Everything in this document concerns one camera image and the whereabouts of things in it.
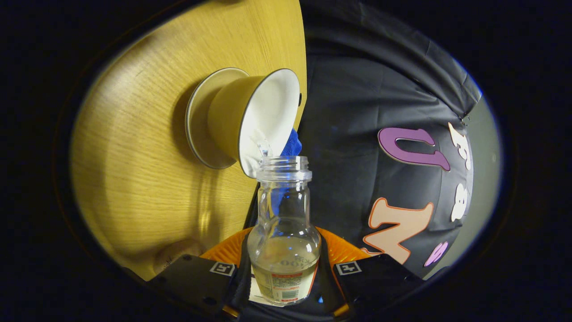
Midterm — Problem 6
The clear glass water bottle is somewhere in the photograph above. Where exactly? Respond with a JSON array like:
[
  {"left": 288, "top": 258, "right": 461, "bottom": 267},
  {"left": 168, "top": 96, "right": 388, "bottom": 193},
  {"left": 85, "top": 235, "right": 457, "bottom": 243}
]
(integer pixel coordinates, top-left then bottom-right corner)
[{"left": 247, "top": 156, "right": 322, "bottom": 306}]

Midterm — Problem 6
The black backdrop cloth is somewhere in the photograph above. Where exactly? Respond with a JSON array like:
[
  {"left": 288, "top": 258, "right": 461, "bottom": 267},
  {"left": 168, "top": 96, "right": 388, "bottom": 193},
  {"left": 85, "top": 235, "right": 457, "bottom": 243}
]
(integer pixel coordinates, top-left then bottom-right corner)
[{"left": 244, "top": 0, "right": 483, "bottom": 280}]

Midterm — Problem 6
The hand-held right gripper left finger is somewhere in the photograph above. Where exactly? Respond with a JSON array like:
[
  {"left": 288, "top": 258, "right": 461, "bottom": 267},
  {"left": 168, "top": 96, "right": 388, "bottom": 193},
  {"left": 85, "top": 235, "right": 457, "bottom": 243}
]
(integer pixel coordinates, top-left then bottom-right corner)
[{"left": 145, "top": 226, "right": 253, "bottom": 318}]

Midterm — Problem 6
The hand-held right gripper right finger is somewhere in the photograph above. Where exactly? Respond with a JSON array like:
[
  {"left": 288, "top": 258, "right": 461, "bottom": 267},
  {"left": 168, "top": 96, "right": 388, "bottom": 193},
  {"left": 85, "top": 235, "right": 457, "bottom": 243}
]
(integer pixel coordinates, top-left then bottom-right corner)
[{"left": 315, "top": 227, "right": 425, "bottom": 318}]

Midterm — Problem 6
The yellow saucer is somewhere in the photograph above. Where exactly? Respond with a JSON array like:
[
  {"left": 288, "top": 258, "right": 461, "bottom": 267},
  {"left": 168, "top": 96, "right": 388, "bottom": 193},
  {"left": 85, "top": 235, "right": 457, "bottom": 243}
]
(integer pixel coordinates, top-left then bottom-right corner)
[{"left": 185, "top": 68, "right": 249, "bottom": 170}]

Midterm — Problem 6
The yellow teacup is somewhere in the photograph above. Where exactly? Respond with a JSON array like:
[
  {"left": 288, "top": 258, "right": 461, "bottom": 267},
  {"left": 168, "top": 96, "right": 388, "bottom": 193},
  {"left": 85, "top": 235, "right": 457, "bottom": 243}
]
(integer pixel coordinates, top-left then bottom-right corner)
[{"left": 207, "top": 68, "right": 301, "bottom": 178}]

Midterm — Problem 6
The blue folded towel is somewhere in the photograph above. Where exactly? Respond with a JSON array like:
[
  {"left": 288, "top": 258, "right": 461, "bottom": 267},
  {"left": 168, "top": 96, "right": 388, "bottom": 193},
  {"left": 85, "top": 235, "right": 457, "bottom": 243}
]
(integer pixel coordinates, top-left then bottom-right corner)
[{"left": 281, "top": 127, "right": 303, "bottom": 158}]

